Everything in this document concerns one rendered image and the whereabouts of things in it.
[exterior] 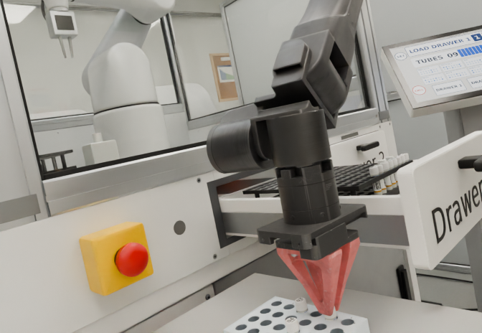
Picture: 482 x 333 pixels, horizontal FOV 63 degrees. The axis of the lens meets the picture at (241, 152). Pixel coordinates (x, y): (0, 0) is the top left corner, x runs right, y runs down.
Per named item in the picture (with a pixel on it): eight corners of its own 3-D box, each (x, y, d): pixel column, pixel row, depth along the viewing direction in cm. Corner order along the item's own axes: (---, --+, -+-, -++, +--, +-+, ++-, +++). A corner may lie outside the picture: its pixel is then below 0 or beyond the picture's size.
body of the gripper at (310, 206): (257, 248, 38) (243, 174, 38) (319, 218, 45) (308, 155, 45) (310, 256, 33) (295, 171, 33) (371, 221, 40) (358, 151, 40)
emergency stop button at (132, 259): (154, 270, 48) (147, 238, 48) (124, 283, 45) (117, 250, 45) (142, 267, 50) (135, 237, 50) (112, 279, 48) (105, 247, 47)
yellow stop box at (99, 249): (158, 275, 51) (146, 221, 51) (106, 298, 46) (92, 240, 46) (139, 270, 55) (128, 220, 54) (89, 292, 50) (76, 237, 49)
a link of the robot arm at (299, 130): (305, 99, 34) (331, 96, 39) (242, 113, 39) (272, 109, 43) (318, 176, 35) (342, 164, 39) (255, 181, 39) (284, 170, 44)
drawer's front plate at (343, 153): (391, 169, 105) (384, 129, 105) (333, 197, 85) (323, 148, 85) (385, 170, 107) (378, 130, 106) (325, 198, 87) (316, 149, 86)
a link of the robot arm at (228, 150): (308, 34, 39) (342, 88, 45) (221, 62, 46) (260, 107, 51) (284, 130, 33) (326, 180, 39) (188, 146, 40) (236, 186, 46)
